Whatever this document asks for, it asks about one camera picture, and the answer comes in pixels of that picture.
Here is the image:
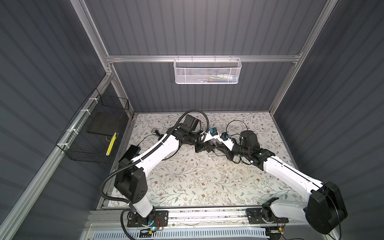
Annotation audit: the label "thick black ethernet cable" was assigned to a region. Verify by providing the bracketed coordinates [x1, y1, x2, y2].
[136, 128, 256, 166]

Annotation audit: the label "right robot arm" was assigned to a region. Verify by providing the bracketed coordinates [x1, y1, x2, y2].
[207, 128, 348, 235]

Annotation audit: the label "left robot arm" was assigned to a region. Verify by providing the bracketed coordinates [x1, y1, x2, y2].
[99, 110, 210, 221]

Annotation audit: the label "floral patterned table mat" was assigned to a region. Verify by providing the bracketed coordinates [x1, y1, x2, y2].
[107, 112, 313, 208]

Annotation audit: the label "items in white basket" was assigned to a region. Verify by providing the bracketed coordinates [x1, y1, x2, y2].
[200, 74, 238, 84]

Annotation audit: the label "black foam pad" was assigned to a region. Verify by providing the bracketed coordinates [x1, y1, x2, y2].
[87, 113, 120, 137]

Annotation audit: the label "yellow marker in basket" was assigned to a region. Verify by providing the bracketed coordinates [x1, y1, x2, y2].
[106, 132, 118, 156]

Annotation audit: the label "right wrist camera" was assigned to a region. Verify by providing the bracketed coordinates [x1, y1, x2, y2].
[220, 132, 235, 151]

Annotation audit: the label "white wire mesh basket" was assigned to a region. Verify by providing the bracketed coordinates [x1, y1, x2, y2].
[173, 58, 242, 85]

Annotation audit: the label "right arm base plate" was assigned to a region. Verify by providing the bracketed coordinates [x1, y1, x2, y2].
[246, 208, 289, 224]

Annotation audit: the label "white slotted cable duct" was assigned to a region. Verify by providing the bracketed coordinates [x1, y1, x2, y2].
[91, 227, 271, 240]

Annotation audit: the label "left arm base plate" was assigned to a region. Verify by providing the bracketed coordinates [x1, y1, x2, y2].
[127, 210, 169, 228]

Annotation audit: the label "black wire mesh basket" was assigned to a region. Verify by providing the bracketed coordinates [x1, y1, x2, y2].
[56, 90, 130, 164]

